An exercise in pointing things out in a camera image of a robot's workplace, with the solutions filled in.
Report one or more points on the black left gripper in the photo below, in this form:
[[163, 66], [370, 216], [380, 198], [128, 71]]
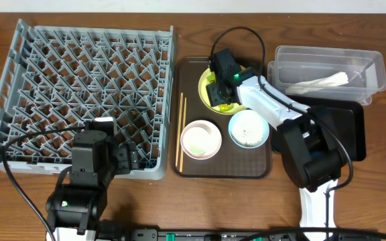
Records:
[[127, 158]]

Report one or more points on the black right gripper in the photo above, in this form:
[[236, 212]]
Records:
[[214, 100]]

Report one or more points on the green snack wrapper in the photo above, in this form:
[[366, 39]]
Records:
[[226, 107]]

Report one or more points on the light blue bowl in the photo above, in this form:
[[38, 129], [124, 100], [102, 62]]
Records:
[[248, 129]]

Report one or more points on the white napkin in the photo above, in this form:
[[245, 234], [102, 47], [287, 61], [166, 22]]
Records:
[[334, 80]]

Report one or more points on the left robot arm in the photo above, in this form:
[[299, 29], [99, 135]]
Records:
[[80, 196]]

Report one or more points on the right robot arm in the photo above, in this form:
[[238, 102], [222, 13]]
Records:
[[311, 151]]

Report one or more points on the grey dishwasher rack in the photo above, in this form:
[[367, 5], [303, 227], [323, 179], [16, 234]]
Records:
[[57, 78]]

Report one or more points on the clear plastic waste bin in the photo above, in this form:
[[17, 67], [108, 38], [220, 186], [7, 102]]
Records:
[[365, 70]]

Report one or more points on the black waste tray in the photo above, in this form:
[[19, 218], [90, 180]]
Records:
[[349, 121]]

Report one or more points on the yellow plate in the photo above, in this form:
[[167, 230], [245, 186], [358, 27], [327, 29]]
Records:
[[203, 95]]

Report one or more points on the left wooden chopstick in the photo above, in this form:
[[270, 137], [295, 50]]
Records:
[[179, 128]]

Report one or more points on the wooden chopstick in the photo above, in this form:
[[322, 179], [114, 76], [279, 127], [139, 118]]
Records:
[[184, 107], [179, 128]]

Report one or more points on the right wooden chopstick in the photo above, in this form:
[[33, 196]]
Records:
[[184, 107]]

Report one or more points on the pink cup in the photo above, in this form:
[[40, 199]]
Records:
[[201, 139]]

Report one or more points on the dark brown serving tray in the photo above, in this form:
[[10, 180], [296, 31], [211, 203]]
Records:
[[231, 161]]

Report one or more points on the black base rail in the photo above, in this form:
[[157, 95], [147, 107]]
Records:
[[213, 236]]

